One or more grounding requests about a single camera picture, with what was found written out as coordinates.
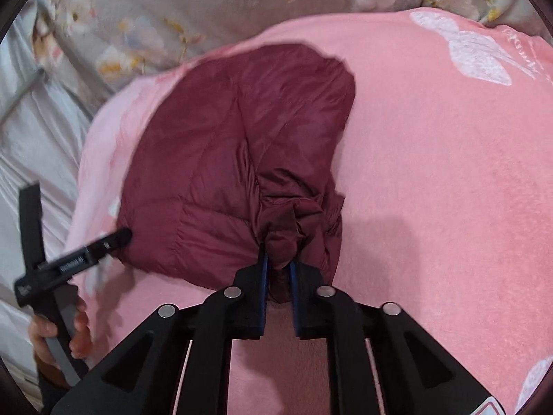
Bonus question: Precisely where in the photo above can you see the maroon puffer jacket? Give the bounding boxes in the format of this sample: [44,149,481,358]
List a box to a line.
[116,42,357,304]

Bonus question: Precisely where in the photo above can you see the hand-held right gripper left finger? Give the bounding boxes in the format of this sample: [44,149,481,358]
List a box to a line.
[51,244,271,415]

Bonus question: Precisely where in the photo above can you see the white satin sheet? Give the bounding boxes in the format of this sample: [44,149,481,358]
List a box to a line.
[0,0,98,381]

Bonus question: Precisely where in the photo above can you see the pink fleece blanket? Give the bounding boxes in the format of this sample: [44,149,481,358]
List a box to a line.
[65,8,553,415]

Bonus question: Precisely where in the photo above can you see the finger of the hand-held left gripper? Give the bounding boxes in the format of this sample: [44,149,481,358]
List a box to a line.
[86,227,133,264]

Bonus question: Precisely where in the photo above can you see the person's left forearm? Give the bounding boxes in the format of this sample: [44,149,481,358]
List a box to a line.
[36,354,74,413]

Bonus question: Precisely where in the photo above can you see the person's left hand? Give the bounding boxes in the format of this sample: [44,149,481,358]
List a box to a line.
[28,296,94,382]

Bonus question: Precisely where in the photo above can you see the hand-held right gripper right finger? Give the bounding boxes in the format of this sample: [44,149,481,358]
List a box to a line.
[289,260,497,415]

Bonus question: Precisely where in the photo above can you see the grey floral bedsheet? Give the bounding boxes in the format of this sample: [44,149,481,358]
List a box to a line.
[32,0,553,109]

